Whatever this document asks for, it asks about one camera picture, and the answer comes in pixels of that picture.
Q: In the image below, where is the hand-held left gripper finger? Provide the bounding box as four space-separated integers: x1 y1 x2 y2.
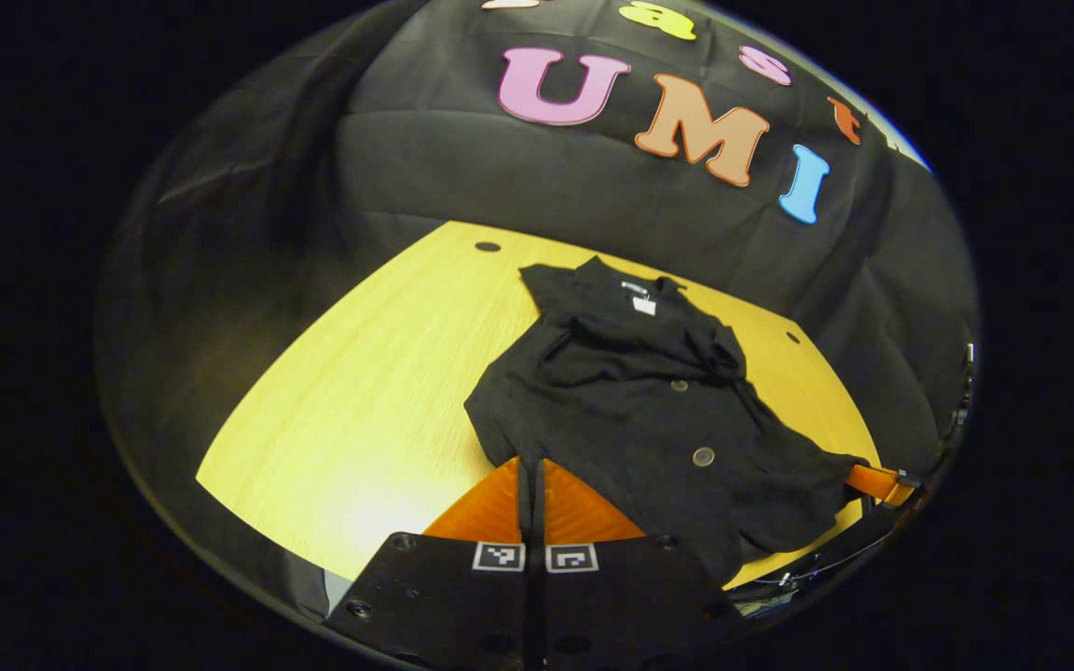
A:
534 456 745 671
325 456 535 671

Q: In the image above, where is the black buttoned jacket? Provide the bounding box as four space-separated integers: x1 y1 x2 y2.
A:
462 254 874 583

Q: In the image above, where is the black backdrop cloth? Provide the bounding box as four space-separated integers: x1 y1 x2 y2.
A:
94 0 981 597

